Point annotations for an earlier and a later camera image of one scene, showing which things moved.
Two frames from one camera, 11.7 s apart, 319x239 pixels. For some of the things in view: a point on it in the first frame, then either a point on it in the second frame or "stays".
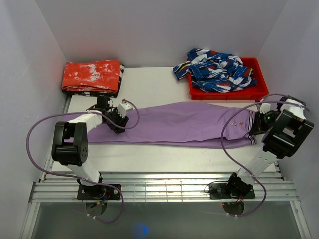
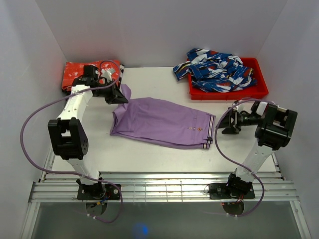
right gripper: x=259 y=128 to x=226 y=122
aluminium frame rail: x=161 y=188 stays
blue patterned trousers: x=215 y=72 stays
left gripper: x=119 y=118 to x=116 y=98
